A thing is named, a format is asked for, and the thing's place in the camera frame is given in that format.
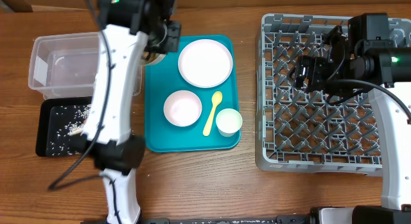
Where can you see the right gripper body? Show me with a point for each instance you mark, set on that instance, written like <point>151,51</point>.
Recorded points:
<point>320,72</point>

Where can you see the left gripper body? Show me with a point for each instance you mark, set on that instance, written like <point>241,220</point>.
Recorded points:
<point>166,39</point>

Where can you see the white bowl with food scraps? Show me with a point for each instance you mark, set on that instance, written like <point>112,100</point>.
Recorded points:
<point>149,58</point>

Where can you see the pink bowl with rice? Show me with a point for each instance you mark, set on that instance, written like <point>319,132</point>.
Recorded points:
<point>182,108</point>

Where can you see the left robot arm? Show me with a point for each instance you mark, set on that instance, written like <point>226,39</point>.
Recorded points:
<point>132,33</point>

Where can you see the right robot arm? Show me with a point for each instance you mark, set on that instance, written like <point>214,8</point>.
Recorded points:
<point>368,61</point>

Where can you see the grey dishwasher rack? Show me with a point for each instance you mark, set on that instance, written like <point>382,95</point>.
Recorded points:
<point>311,132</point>

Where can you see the teal serving tray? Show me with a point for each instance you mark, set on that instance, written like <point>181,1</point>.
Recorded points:
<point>161,136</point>

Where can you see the large white plate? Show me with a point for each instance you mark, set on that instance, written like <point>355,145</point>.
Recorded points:
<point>205,63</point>

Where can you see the yellow plastic spoon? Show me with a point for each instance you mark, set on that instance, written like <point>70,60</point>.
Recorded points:
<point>216,99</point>

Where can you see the white cup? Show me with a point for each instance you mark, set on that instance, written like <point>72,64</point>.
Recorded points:
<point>228,121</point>

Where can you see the clear plastic bin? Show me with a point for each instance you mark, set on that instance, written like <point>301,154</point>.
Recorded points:
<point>65,66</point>

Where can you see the black tray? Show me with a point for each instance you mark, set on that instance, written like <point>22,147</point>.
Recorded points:
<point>45,110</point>

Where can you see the spilled rice pile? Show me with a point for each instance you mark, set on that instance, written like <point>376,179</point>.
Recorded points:
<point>65,122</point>

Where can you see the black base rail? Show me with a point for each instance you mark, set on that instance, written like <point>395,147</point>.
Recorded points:
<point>224,221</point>

